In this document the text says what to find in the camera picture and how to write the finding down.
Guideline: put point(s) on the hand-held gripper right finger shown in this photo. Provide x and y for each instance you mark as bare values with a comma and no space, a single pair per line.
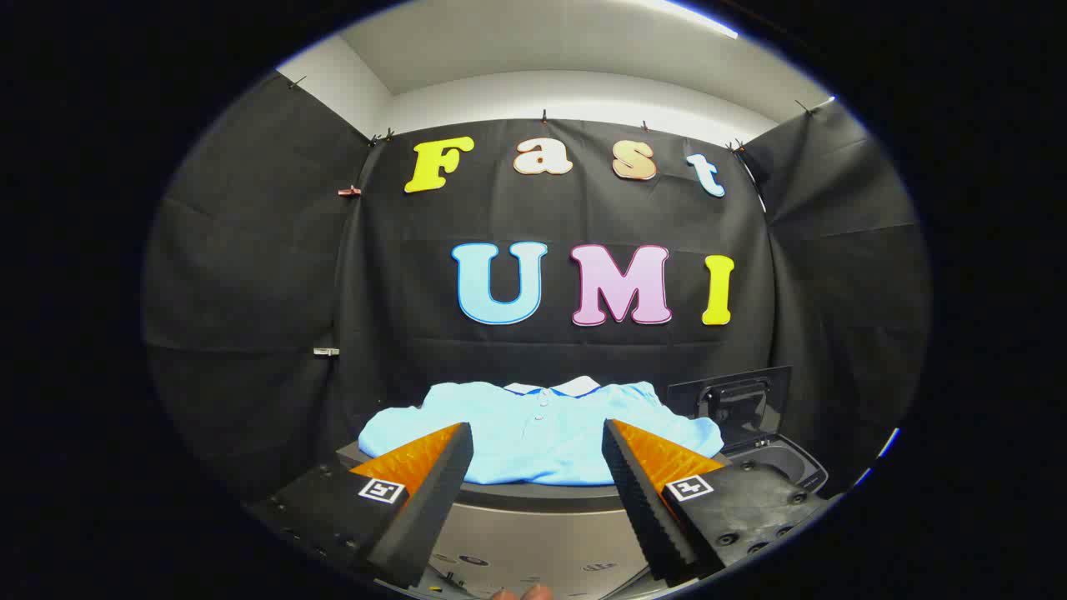
646,508

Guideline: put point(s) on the black backdrop cloth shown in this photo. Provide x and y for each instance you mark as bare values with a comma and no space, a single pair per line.
400,283

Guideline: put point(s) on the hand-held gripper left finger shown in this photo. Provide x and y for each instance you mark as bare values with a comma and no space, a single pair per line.
425,517

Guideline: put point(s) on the light blue polo shirt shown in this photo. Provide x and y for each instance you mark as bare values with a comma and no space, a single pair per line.
542,442

